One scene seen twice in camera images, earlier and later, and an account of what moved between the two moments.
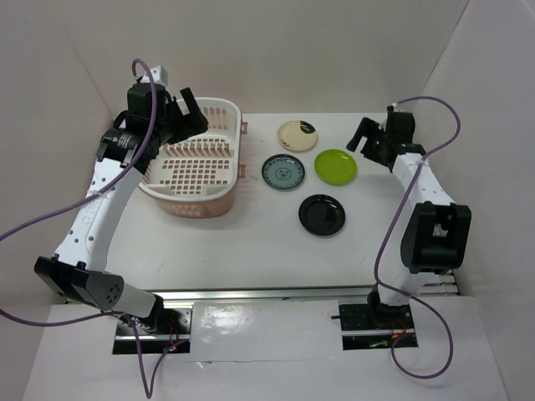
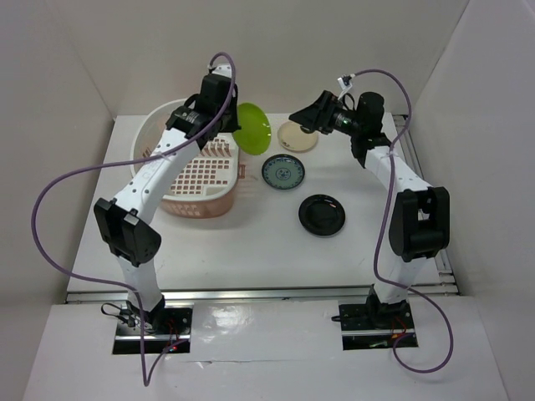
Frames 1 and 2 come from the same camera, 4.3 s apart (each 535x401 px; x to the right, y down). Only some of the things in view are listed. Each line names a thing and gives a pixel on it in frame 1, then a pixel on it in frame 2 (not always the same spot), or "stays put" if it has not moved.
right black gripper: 370,129 → 319,114
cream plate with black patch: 298,135 stays put
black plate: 322,215 stays put
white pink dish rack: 199,179 stays put
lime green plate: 335,167 → 254,135
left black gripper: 190,124 → 231,125
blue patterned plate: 283,171 stays put
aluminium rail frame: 431,284 stays put
